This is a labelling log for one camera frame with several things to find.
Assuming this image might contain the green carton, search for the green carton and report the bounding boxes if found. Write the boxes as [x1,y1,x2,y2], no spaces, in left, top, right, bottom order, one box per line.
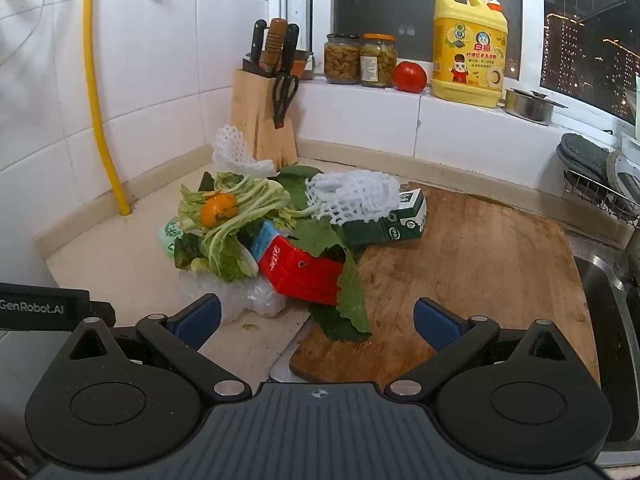
[342,187,428,247]

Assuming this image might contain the small steel pot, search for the small steel pot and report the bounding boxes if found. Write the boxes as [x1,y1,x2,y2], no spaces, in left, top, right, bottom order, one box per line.
[504,87,568,122]

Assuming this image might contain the black handled knife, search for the black handled knife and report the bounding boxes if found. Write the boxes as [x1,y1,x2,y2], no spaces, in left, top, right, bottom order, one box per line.
[280,23,301,76]
[248,19,268,68]

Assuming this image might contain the red tomato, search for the red tomato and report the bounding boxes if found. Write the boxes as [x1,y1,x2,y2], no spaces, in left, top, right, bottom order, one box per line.
[391,61,428,94]

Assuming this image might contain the steel sink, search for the steel sink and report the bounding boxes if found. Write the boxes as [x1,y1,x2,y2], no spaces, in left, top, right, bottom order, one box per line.
[570,240,640,466]

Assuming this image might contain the red and blue carton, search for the red and blue carton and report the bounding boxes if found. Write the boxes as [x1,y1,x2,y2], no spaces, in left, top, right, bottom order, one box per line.
[248,221,346,307]

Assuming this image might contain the yellow pipe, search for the yellow pipe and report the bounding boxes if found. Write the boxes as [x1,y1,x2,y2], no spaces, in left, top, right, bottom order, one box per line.
[82,0,133,216]

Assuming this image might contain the clear plastic bag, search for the clear plastic bag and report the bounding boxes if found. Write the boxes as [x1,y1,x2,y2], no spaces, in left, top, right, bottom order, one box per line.
[177,270,288,326]

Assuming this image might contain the dark lidded pickle jar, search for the dark lidded pickle jar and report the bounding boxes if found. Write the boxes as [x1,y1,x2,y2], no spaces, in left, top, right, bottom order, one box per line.
[324,33,362,85]

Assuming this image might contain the wooden knife block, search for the wooden knife block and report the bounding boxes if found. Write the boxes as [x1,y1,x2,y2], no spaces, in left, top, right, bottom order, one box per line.
[230,67,299,171]

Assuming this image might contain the white framed window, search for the white framed window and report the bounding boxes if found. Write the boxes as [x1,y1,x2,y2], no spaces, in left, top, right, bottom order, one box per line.
[267,0,640,126]

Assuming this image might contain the yellow detergent bottle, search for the yellow detergent bottle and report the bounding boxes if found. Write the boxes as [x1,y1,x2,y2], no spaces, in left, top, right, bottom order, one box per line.
[431,0,513,109]

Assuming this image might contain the orange lidded pickle jar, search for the orange lidded pickle jar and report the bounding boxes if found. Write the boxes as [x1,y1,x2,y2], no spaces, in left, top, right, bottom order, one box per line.
[360,33,398,88]

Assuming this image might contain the black scissors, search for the black scissors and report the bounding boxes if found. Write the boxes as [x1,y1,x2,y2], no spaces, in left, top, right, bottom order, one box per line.
[271,72,300,131]

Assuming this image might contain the wire dish rack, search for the wire dish rack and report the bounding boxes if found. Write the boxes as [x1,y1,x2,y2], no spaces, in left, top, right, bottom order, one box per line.
[562,170,640,233]

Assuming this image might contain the wooden handled knife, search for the wooden handled knife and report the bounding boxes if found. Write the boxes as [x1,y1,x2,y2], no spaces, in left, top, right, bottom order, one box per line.
[259,17,289,78]

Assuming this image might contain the brown bowl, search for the brown bowl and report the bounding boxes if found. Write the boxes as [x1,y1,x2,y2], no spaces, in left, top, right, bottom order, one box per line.
[292,49,316,81]

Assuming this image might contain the wooden cutting board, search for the wooden cutting board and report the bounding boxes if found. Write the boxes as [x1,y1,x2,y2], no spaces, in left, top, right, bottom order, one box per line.
[289,182,601,391]

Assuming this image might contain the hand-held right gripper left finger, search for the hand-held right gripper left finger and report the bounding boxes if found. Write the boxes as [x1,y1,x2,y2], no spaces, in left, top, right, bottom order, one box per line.
[67,294,252,403]

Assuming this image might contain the orange peel piece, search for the orange peel piece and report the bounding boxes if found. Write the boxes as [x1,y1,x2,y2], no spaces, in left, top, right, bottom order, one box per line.
[200,192,238,227]

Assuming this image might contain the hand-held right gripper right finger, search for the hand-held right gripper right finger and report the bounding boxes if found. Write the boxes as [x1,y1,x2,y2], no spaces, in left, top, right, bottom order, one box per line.
[385,297,571,403]

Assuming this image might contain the green plastic packet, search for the green plastic packet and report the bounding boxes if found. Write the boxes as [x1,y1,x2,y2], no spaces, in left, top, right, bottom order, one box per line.
[158,217,183,258]

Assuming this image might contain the small green leaf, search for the small green leaf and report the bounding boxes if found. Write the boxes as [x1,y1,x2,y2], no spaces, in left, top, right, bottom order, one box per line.
[275,165,323,211]

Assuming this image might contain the white foam net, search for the white foam net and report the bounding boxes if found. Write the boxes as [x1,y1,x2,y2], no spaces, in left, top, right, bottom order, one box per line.
[305,170,401,226]
[211,124,277,179]

